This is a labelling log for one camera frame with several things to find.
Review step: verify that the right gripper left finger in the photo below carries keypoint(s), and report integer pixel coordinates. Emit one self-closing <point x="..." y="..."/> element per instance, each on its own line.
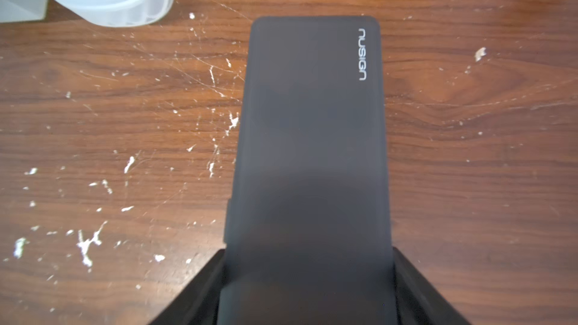
<point x="198" y="302"/>

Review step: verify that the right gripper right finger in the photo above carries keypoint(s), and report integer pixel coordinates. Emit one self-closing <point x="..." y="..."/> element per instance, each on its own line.
<point x="418" y="301"/>

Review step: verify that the black pencil case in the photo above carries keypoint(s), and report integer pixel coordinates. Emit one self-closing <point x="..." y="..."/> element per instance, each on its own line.
<point x="308" y="231"/>

